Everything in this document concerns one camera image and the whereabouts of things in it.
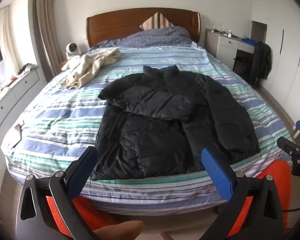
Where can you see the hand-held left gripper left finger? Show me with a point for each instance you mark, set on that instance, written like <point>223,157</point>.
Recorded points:
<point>82,170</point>

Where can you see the white fan heater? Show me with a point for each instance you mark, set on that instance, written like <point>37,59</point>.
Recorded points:
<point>71,50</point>

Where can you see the dark green item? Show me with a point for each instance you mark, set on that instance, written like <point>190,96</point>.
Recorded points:
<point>27,68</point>

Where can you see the black puffer jacket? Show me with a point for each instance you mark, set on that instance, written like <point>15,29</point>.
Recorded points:
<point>165,120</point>

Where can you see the striped cushion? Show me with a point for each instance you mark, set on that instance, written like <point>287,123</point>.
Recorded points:
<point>155,22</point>

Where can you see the white desk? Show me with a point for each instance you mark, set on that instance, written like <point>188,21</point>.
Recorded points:
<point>223,46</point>

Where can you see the beige fleece garment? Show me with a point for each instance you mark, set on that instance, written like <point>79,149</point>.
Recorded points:
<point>90,65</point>

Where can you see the wooden headboard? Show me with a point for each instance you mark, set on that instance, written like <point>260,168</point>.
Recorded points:
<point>115,25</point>

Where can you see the blue checked pillow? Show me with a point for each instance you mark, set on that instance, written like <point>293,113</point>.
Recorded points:
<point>160,37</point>

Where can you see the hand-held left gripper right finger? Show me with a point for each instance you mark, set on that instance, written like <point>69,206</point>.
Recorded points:
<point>216,175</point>

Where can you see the bed with striped sheet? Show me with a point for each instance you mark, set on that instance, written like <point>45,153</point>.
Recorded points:
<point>60,120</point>

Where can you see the beige curtain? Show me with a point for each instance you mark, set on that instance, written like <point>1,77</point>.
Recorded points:
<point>47,17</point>

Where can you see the brown slipper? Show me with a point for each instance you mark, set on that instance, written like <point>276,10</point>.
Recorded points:
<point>120,230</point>

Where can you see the dark hanging jacket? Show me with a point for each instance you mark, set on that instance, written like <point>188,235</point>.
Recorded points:
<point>261,60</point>

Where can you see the white drawer cabinet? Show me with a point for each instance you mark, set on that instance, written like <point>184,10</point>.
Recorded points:
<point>5,110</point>

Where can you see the orange trousers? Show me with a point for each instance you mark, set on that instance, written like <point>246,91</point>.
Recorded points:
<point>277,180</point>

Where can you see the blue plastic item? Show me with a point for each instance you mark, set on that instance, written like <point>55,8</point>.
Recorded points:
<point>248,40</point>

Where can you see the white wardrobe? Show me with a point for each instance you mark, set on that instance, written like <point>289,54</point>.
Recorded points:
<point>290,55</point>

